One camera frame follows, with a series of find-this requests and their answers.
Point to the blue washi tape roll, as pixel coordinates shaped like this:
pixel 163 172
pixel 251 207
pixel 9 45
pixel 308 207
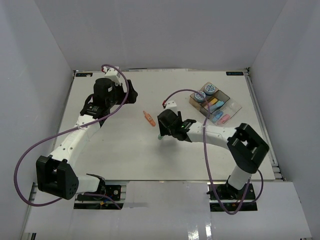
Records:
pixel 209 89
pixel 199 97

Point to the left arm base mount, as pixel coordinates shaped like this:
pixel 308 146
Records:
pixel 109 197

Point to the orange correction tape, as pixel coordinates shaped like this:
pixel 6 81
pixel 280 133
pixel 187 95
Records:
pixel 149 118

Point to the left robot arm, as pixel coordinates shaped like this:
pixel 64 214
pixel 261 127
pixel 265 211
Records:
pixel 56 172

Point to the right black corner label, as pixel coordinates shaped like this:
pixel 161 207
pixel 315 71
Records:
pixel 234 73

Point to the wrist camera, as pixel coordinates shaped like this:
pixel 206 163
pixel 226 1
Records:
pixel 112 74
pixel 170 104

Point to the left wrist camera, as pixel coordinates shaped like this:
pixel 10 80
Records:
pixel 112 74

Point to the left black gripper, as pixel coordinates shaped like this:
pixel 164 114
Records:
pixel 132 94

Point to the orange cap pink highlighter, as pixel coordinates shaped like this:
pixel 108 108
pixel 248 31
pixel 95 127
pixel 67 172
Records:
pixel 212 102

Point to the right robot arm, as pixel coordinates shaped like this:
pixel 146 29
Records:
pixel 247 148

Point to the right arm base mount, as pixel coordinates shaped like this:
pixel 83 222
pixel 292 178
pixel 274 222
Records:
pixel 230 200

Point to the black corner label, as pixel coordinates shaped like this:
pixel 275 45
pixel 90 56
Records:
pixel 234 73
pixel 84 74

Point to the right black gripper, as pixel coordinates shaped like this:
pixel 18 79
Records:
pixel 164 130

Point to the amber transparent tray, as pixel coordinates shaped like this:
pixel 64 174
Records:
pixel 194 103

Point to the left black corner label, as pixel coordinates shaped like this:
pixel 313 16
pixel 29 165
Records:
pixel 84 74

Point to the grey transparent tray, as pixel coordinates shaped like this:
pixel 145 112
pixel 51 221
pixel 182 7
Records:
pixel 220 95

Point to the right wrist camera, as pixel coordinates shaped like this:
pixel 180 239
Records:
pixel 170 104

